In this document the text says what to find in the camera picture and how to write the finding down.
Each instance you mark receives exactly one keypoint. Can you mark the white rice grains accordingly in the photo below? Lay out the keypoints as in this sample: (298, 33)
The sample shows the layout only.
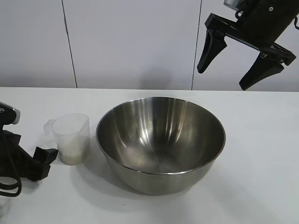
(73, 154)

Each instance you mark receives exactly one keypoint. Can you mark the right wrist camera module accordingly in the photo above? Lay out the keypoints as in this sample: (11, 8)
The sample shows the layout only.
(231, 2)

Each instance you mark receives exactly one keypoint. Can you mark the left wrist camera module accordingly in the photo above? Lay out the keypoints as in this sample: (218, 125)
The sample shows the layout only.
(9, 113)

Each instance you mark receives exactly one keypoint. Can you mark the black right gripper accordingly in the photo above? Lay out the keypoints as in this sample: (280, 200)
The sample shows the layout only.
(264, 21)

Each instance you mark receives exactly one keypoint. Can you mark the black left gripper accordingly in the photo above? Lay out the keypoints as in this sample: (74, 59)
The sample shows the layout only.
(25, 163)

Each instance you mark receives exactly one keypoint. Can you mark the stainless steel mixing bowl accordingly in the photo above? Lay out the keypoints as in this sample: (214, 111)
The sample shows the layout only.
(161, 182)

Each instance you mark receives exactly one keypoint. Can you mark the clear plastic measuring cup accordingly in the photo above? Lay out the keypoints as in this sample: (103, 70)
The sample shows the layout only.
(74, 126)

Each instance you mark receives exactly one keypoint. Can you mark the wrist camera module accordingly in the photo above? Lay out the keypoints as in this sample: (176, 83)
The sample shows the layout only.
(9, 113)
(231, 2)

